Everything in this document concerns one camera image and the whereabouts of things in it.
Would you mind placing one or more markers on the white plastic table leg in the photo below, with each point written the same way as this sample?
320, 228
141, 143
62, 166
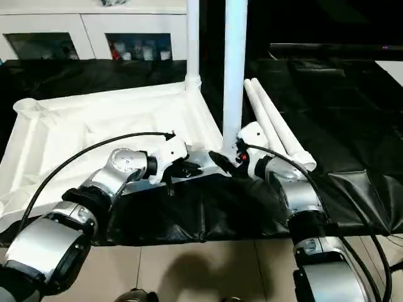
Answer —
193, 47
234, 78
264, 119
280, 119

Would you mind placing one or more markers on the white plastic table top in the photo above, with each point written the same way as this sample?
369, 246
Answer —
78, 126

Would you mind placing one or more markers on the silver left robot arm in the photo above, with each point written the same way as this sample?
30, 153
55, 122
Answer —
94, 188

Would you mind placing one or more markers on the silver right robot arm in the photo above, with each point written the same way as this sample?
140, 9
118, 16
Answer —
299, 195

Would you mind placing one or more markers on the black mat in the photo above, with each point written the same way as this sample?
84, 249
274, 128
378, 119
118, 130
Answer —
346, 126

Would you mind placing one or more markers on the small white box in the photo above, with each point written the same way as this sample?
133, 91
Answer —
164, 55

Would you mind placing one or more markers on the white bottle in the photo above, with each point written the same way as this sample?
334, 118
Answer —
147, 54

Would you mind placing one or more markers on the small white jar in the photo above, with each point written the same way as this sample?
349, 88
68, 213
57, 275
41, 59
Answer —
127, 57

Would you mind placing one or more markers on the dark rounded robot part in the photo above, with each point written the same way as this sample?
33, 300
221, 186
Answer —
232, 299
137, 295

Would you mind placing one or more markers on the red bottle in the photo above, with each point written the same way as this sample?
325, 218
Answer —
116, 53

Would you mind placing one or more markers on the white cabinet with glass doors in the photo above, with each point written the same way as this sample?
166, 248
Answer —
88, 22

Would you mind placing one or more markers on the white flat board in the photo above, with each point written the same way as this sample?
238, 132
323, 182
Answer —
392, 74

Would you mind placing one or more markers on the thin black rod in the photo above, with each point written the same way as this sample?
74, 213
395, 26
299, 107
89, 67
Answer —
396, 266

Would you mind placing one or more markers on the grey robot torso cover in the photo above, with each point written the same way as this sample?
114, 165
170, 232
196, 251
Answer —
15, 283

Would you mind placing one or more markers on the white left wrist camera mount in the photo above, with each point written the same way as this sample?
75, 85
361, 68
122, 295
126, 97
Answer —
170, 151

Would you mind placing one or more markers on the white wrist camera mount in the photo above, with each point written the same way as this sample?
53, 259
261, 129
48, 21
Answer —
255, 138
170, 151

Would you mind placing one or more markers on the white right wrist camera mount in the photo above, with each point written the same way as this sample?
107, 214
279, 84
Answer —
255, 138

